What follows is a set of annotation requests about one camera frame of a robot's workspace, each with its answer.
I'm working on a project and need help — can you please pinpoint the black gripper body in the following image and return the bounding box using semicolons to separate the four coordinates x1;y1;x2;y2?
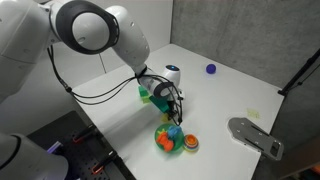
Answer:
168;98;183;126

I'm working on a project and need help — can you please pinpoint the yellow duck toy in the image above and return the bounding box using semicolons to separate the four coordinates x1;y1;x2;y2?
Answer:
161;113;170;123

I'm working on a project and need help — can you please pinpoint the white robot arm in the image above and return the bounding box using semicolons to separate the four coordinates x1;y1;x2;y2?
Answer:
0;0;182;180

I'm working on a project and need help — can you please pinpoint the blue toy in bowl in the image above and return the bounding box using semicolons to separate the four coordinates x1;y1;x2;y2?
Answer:
167;126;182;138

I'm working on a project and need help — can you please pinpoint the orange toy in bowl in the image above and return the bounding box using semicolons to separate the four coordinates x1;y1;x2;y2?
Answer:
156;132;174;152

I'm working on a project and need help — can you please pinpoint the green bowl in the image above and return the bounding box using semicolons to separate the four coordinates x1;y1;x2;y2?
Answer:
154;123;184;153

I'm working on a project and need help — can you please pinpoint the rainbow stacking cup toy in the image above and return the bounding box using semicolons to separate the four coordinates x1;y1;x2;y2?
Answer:
184;134;199;152

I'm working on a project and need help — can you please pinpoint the dark teal cube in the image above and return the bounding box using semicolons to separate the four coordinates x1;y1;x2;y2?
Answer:
149;96;170;113

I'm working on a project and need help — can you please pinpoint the green block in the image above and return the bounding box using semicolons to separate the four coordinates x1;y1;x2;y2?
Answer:
138;86;150;103

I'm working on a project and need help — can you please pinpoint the purple ball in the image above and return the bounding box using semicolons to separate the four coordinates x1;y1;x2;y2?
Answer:
206;64;216;74

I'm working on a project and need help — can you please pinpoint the grey metal plate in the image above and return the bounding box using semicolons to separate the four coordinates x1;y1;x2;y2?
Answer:
227;117;284;161

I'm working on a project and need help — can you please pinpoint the yellow sticky note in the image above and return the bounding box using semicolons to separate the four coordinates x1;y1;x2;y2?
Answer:
247;108;260;119

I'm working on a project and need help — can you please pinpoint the black perforated base board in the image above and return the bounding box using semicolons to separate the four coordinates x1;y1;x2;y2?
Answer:
28;111;136;180

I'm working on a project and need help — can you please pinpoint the black vertical pole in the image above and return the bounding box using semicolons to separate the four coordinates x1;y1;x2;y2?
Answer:
278;49;320;97

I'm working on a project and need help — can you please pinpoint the orange handled clamp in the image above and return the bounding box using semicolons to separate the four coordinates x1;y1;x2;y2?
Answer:
73;124;97;144
91;151;117;174

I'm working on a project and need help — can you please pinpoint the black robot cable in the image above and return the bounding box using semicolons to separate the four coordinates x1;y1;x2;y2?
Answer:
46;44;184;127

